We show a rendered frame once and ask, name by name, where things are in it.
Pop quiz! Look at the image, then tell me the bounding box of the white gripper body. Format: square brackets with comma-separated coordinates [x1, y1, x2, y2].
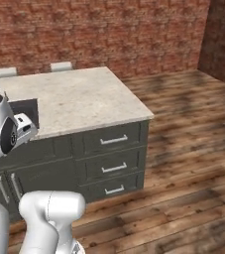
[13, 112, 40, 147]

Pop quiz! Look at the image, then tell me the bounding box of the dark grey fixed front panel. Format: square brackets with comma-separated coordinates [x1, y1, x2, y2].
[12, 134, 74, 167]

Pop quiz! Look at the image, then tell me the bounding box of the white stool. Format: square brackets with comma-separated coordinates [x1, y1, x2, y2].
[0, 66, 19, 79]
[50, 61, 74, 73]

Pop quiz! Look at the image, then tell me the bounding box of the dark grey large drawer front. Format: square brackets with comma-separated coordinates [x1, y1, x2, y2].
[75, 148, 142, 185]
[72, 121, 142, 159]

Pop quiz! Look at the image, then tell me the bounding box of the dark grey small drawer front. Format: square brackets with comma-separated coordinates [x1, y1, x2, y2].
[78, 173, 140, 202]

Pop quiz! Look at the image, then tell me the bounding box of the dark grey island cabinet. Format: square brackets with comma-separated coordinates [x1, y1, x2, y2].
[0, 119, 151, 223]

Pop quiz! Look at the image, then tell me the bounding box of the silver cupboard door handle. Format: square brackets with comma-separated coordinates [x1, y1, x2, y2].
[0, 175, 11, 204]
[10, 172, 23, 200]

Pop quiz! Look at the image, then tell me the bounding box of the long silver drawer handle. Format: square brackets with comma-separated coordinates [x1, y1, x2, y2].
[100, 161, 129, 174]
[99, 134, 129, 146]

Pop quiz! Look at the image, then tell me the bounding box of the short silver drawer handle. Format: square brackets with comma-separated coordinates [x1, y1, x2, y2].
[104, 184, 126, 195]

